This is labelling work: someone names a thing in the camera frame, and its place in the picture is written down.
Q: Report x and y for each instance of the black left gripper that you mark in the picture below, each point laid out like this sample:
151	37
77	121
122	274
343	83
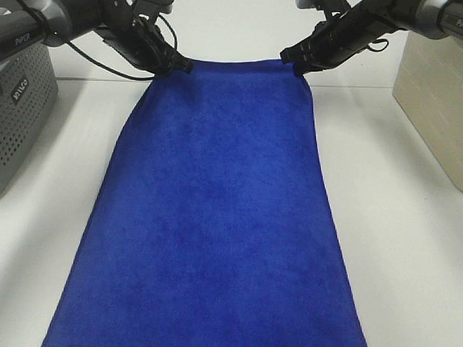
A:
138	40

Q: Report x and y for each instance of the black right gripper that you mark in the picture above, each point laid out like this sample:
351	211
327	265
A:
343	35

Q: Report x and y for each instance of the blue microfibre towel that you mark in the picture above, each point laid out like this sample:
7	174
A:
212	227

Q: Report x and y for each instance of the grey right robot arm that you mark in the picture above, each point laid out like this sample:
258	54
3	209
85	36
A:
432	19

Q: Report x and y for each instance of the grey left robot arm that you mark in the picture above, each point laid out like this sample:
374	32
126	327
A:
62	21

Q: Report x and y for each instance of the beige plastic bin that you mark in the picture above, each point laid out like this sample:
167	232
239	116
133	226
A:
429	89

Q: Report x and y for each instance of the grey perforated plastic basket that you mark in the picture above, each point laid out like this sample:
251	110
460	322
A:
28	90

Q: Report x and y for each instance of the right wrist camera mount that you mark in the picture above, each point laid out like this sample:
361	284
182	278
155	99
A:
336	6

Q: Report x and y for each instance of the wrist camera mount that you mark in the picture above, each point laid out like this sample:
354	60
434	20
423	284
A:
149	7
336	6

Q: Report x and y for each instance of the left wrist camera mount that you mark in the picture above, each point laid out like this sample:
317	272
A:
149	7

